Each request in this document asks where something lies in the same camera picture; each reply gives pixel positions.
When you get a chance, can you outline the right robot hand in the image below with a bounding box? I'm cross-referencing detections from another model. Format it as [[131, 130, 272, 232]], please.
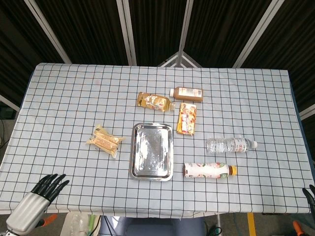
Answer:
[[302, 184, 315, 215]]

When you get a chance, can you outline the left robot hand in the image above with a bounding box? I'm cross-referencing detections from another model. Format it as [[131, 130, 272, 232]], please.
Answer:
[[5, 174, 70, 234]]

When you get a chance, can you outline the stainless steel tray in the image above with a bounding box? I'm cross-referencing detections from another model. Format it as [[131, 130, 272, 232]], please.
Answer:
[[128, 123, 174, 182]]

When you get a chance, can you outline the orange snack packet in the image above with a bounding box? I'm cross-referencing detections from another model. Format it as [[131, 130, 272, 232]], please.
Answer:
[[176, 102, 198, 136]]

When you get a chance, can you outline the clear water bottle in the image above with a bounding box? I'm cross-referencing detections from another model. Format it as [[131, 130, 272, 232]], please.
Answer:
[[206, 137, 258, 155]]

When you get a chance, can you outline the yellow snack packet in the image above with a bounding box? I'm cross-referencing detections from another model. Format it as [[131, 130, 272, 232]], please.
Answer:
[[86, 124, 126, 160]]

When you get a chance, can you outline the white label juice bottle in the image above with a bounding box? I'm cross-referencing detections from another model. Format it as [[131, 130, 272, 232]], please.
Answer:
[[183, 162, 238, 180]]

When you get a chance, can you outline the blue chair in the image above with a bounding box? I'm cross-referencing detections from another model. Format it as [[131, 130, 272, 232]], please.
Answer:
[[98, 215, 206, 236]]

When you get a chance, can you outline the checkered tablecloth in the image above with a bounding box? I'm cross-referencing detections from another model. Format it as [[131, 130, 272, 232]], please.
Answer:
[[0, 62, 315, 219]]

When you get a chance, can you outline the brown drink bottle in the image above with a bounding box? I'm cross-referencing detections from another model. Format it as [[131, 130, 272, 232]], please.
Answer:
[[169, 86, 204, 102]]

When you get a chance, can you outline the golden snack packet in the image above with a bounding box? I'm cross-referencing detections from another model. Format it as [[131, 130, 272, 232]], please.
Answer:
[[136, 91, 176, 112]]

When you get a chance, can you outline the white folding screen frame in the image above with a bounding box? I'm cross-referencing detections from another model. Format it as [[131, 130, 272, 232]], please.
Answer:
[[23, 0, 286, 68]]

